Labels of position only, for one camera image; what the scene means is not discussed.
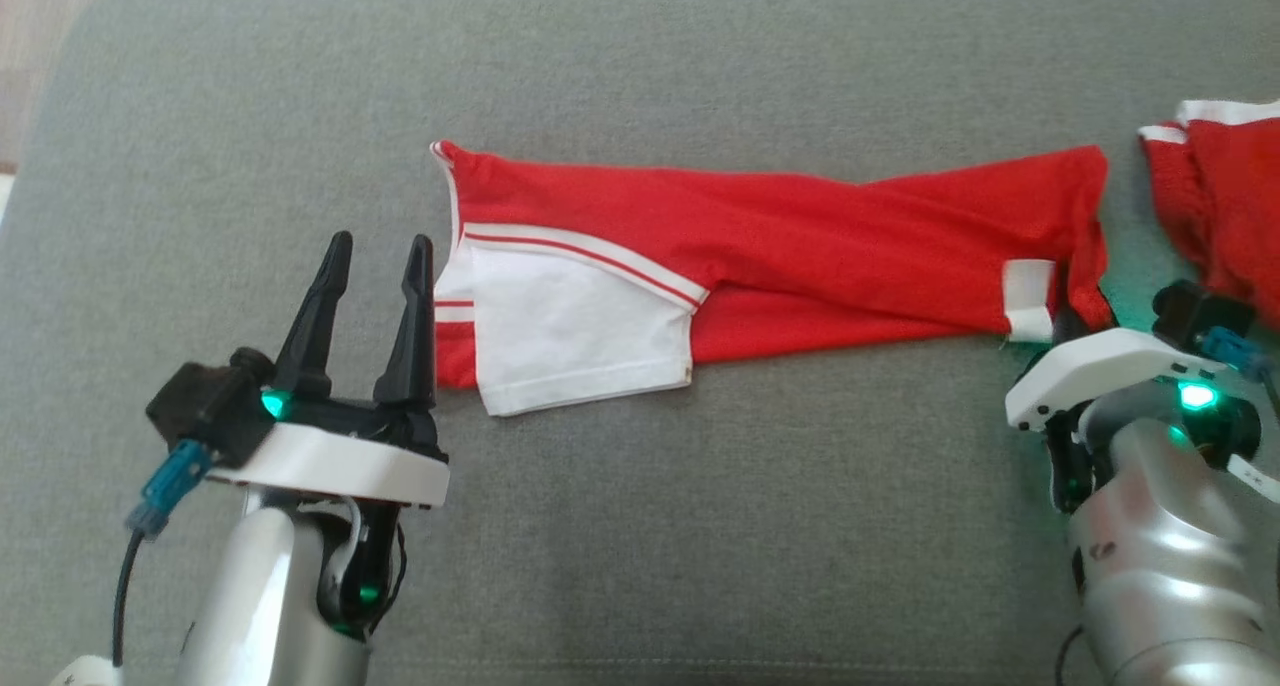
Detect red shorts with white stripe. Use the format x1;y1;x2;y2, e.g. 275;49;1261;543
1140;99;1280;329

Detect white cable strap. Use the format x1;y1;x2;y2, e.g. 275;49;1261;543
1225;456;1280;504
50;654;126;686

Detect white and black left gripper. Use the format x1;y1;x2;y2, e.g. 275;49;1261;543
205;231;451;637

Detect red jersey with white sleeves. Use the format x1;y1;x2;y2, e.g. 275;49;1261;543
430;141;1119;417

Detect right black cable, teal plug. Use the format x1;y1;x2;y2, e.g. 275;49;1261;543
1200;328;1280;412

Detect black cable, teal plug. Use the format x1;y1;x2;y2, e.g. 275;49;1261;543
1200;328;1280;412
112;441;213;667

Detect left black cable, teal plug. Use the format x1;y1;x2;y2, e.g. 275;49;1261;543
112;441;213;667

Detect grey fabric sofa seat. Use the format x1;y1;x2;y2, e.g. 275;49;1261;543
0;0;1280;686

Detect white left cable strap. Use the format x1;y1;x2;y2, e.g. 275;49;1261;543
50;654;126;686

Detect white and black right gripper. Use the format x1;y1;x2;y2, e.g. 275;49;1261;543
1005;304;1226;512

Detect white right cable strap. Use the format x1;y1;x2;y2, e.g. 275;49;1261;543
1225;456;1280;504

